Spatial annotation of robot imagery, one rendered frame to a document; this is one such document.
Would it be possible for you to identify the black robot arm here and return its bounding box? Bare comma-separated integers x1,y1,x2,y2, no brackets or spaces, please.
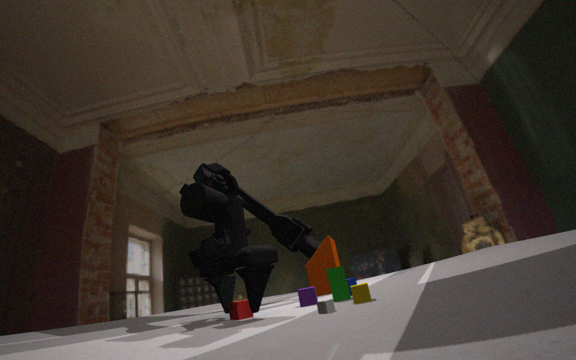
179,163,322,270

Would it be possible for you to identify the yellow block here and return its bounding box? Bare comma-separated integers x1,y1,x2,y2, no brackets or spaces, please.
350,282,372,305

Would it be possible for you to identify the blue block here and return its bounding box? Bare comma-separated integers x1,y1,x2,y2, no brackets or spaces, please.
346,278,357,296

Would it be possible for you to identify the purple block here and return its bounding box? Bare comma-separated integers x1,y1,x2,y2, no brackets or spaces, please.
297,286,318,307

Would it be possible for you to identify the green block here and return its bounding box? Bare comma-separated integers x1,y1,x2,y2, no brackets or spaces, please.
330,282,351,303
326,266,347,286

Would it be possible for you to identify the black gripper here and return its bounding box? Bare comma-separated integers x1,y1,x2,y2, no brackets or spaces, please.
200,222,279,314

